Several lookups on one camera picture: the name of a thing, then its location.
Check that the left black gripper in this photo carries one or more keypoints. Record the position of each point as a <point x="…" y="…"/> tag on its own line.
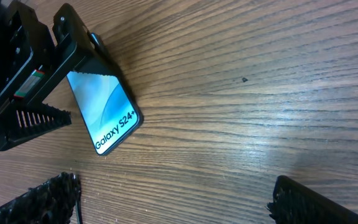
<point x="34" y="60"/>

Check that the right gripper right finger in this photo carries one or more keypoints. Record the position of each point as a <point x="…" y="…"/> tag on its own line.
<point x="294" y="203"/>

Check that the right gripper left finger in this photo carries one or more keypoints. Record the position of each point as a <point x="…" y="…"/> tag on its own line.
<point x="54" y="201"/>

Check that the Samsung Galaxy smartphone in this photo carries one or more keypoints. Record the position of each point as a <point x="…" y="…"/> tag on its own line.
<point x="106" y="105"/>

